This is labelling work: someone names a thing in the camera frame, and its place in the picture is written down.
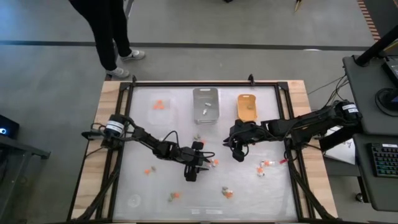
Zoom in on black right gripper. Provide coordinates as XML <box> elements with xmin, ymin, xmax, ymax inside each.
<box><xmin>223</xmin><ymin>119</ymin><xmax>265</xmax><ymax>162</ymax></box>

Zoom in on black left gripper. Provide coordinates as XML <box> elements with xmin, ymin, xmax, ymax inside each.
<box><xmin>178</xmin><ymin>141</ymin><xmax>214</xmax><ymax>182</ymax></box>

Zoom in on yellow plastic basket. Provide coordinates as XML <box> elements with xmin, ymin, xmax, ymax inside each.
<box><xmin>236</xmin><ymin>93</ymin><xmax>259</xmax><ymax>123</ymax></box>

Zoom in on grey plastic bin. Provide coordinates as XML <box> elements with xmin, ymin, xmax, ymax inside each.
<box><xmin>192</xmin><ymin>86</ymin><xmax>221</xmax><ymax>126</ymax></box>

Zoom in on clear plastic bin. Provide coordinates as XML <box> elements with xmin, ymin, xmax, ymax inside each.
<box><xmin>148</xmin><ymin>90</ymin><xmax>174</xmax><ymax>126</ymax></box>

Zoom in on white paper sheet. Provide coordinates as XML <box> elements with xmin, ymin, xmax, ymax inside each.
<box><xmin>325</xmin><ymin>126</ymin><xmax>357</xmax><ymax>166</ymax></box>

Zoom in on dark grey side desk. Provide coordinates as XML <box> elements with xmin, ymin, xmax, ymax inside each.
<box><xmin>341</xmin><ymin>55</ymin><xmax>398</xmax><ymax>136</ymax></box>
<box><xmin>353</xmin><ymin>133</ymin><xmax>398</xmax><ymax>213</ymax></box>

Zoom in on black backlit keyboard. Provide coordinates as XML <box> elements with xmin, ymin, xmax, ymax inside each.
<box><xmin>369</xmin><ymin>142</ymin><xmax>398</xmax><ymax>179</ymax></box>

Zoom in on black round stand base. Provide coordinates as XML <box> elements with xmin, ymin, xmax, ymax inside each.
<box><xmin>374</xmin><ymin>86</ymin><xmax>398</xmax><ymax>118</ymax></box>

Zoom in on black desk pole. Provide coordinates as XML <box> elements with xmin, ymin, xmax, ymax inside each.
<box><xmin>355</xmin><ymin>24</ymin><xmax>398</xmax><ymax>67</ymax></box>

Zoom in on person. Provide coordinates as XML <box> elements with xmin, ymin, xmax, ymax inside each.
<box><xmin>68</xmin><ymin>0</ymin><xmax>146</xmax><ymax>80</ymax></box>

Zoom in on grey metal desk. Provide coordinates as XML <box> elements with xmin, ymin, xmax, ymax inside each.
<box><xmin>0</xmin><ymin>135</ymin><xmax>52</xmax><ymax>224</ymax></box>

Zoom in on black mat with orange stripes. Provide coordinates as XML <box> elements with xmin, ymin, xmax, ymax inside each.
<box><xmin>356</xmin><ymin>0</ymin><xmax>398</xmax><ymax>42</ymax></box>

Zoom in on black device with blue light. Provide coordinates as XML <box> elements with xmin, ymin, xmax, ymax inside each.
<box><xmin>0</xmin><ymin>114</ymin><xmax>21</xmax><ymax>139</ymax></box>

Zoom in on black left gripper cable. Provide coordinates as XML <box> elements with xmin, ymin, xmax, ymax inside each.
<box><xmin>160</xmin><ymin>129</ymin><xmax>216</xmax><ymax>159</ymax></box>

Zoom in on black cable bundle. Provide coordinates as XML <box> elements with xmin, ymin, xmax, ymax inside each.
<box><xmin>307</xmin><ymin>74</ymin><xmax>351</xmax><ymax>108</ymax></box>

